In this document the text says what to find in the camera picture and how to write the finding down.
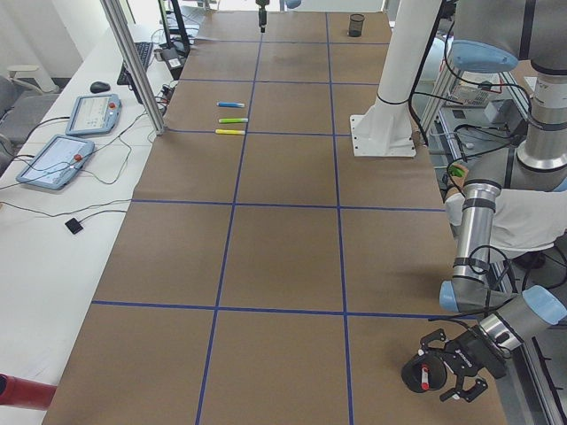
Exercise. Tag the near blue teach pendant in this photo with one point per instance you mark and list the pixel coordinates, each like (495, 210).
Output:
(57, 163)

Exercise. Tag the yellow marker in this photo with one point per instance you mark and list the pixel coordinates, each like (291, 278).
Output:
(229, 132)

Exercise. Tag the blue teach pendant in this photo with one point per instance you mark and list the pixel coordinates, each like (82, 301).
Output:
(94, 115)
(57, 163)

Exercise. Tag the small black sensor box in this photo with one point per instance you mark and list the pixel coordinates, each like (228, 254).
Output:
(74, 226)

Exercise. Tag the black computer mouse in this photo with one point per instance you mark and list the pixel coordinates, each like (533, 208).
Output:
(97, 87)

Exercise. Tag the green marker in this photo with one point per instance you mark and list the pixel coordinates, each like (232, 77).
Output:
(233, 120)

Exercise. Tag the blue marker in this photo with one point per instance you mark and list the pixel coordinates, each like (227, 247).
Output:
(231, 104)

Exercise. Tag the seated person in white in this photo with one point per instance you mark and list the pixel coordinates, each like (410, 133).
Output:
(514, 222)

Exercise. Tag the brown paper table mat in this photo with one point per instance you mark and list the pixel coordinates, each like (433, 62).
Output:
(271, 277)

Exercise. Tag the black solid cup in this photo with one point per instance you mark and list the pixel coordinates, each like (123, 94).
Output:
(411, 372)

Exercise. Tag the white camera pole stand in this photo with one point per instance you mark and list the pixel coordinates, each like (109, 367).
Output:
(385, 129)

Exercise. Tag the red thermos bottle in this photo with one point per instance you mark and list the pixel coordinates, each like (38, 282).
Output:
(23, 393)

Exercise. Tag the aluminium frame post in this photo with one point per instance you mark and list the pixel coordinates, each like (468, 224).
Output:
(119, 26)

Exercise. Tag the red capped white marker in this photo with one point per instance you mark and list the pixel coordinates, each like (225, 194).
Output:
(424, 380)

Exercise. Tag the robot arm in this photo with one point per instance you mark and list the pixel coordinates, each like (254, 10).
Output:
(493, 37)
(290, 4)

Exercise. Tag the far blue teach pendant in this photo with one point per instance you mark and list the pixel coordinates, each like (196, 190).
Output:
(94, 115)

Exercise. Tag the black mesh pen cup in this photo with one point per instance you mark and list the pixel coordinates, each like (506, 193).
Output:
(356, 22)

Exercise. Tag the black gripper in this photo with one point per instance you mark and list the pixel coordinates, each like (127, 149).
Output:
(473, 354)
(262, 18)

